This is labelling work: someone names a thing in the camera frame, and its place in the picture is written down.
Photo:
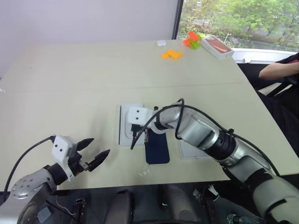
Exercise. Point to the grey rounded shape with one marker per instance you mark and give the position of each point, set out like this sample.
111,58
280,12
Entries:
180,205

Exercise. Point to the flat yellow-orange block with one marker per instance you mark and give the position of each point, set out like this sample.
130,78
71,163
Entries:
164,56
172,53
177,56

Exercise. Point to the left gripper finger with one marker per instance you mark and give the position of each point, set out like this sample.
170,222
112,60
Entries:
85,143
99,159

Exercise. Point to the person's black clothed body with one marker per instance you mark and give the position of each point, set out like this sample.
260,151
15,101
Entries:
280,109

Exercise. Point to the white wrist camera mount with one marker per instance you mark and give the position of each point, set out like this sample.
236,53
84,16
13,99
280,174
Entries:
61,145
139,114

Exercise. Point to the white window sill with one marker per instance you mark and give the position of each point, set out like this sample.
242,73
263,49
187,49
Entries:
257,56

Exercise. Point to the black clip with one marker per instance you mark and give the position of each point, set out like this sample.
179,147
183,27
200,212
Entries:
80,202

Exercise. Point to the orange toy brick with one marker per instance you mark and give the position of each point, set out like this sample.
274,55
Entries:
187,42
192,35

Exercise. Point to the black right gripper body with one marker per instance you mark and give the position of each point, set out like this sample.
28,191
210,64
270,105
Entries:
136,131

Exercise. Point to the dark blue phone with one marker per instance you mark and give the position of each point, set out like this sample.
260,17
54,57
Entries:
157,151

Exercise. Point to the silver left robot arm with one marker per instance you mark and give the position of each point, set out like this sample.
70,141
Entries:
25,184

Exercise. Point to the white earbuds case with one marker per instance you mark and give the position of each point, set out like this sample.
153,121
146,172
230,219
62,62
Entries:
161,43

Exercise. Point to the phone box with orange print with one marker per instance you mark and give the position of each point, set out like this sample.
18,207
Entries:
217,47

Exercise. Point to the small grey box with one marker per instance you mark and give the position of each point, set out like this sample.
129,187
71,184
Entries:
44,214

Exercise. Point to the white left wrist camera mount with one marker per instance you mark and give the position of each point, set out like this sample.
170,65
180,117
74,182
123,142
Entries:
61,145

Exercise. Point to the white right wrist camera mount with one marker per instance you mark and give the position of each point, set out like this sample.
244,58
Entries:
139,114

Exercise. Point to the black window frame post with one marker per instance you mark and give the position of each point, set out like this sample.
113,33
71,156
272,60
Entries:
177,18

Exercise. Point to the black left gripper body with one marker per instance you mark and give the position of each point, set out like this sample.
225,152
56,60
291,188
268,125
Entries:
76,163

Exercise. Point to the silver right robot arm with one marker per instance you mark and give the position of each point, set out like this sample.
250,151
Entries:
198,133

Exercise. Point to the white phone box base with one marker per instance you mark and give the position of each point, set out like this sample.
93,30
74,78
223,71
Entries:
123,126

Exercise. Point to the clear plastic scrap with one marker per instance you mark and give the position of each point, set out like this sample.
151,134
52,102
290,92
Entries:
145,173

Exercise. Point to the white phone box lid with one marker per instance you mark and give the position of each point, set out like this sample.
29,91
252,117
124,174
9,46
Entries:
189,152

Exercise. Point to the green toy brick stack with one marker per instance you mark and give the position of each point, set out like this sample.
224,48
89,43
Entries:
196,44

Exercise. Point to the person's bare forearm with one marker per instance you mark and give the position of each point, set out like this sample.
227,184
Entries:
273,70

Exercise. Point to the dark rounded shape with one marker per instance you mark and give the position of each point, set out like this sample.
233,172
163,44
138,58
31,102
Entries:
123,207

